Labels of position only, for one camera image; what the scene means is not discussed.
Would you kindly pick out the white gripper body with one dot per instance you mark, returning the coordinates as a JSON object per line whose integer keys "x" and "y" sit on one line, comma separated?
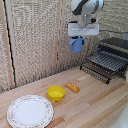
{"x": 83, "y": 29}

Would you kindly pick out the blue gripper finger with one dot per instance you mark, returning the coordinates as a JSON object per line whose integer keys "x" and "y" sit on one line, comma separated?
{"x": 83, "y": 41}

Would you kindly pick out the blue cup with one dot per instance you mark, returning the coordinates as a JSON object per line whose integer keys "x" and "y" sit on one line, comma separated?
{"x": 76, "y": 44}

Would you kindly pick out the black dish rack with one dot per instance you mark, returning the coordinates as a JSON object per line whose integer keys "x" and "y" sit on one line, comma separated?
{"x": 107, "y": 60}

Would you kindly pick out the orange bread piece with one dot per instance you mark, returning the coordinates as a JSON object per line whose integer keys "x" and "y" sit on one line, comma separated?
{"x": 72, "y": 87}

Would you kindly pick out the yellow bowl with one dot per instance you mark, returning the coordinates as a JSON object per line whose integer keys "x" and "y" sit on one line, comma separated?
{"x": 56, "y": 93}

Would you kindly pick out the white floral rimmed plate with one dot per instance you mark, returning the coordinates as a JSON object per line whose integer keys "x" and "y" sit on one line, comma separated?
{"x": 30, "y": 111}

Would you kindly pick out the wooden vertical post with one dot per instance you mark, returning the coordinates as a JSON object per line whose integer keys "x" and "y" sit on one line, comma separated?
{"x": 8, "y": 43}

